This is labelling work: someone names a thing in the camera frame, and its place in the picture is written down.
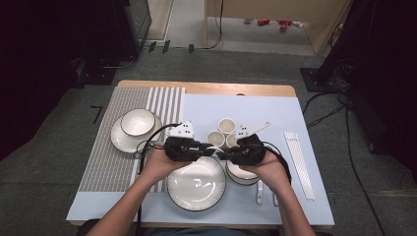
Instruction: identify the right hand-held gripper cable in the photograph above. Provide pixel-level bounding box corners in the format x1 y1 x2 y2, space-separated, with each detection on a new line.
262 141 293 185

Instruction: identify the striped woven placemat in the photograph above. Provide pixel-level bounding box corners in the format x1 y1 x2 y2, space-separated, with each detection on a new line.
78 87 186 194

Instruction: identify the dark cabinet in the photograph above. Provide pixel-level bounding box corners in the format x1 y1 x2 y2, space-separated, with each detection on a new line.
112 0 152 60

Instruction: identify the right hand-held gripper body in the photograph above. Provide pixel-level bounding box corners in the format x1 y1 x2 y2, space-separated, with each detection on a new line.
230 121 272 166

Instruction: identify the hanging black cable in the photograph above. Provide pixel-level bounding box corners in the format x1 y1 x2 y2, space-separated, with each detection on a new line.
209 0 225 51

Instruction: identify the hand-held gripper cable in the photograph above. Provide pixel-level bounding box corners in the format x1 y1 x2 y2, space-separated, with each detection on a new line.
262 141 293 185
132 122 182 236

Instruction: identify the white bowl with dark rim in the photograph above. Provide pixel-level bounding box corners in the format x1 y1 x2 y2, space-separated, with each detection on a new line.
225 160 264 185
226 173 262 187
120 108 156 138

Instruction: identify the person's left hand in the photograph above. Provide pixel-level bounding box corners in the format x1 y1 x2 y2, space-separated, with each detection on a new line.
142 148 195 185

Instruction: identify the row of white chopsticks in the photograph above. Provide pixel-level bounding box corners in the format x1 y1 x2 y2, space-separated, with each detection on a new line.
283 131 316 201

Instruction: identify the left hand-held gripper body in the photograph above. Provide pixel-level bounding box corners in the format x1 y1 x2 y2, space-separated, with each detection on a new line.
162 120 202 163

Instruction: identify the white ceramic cup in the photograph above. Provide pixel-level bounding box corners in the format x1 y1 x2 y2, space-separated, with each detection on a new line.
225 132 245 148
206 131 226 148
217 117 238 136

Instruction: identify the dark curtain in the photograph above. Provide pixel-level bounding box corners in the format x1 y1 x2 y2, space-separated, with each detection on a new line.
319 0 417 171
0 0 129 160

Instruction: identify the left hand-held gripper cable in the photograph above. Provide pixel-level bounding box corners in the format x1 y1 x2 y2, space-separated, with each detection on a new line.
132 122 182 236

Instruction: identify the person's clothing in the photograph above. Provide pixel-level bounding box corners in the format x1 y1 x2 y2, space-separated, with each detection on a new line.
77 218 274 236

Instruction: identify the black stand base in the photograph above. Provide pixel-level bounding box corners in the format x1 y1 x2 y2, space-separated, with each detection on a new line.
77 58 116 87
299 67 332 92

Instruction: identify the person's right hand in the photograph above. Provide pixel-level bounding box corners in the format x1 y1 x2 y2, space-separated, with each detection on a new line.
240 151 287 195

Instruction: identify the pale blue table sheet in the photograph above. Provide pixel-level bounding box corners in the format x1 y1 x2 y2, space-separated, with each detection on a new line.
66 92 335 227

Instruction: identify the long black floor cable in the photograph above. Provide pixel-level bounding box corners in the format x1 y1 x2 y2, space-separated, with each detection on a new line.
343 97 387 236

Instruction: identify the white plate with dark rim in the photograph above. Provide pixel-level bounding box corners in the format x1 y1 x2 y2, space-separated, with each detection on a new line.
110 109 163 154
166 155 227 212

